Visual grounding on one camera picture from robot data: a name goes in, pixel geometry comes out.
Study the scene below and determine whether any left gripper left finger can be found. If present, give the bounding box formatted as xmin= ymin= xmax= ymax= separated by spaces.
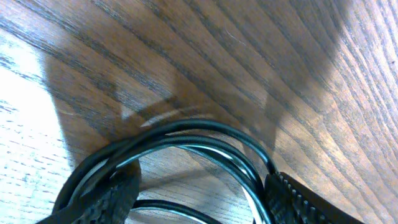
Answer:
xmin=38 ymin=160 xmax=142 ymax=224

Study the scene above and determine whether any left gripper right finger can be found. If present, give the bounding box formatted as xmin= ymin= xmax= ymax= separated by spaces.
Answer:
xmin=264 ymin=172 xmax=363 ymax=224

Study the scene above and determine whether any short black usb cable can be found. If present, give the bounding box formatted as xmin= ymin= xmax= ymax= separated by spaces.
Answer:
xmin=52 ymin=118 xmax=278 ymax=224

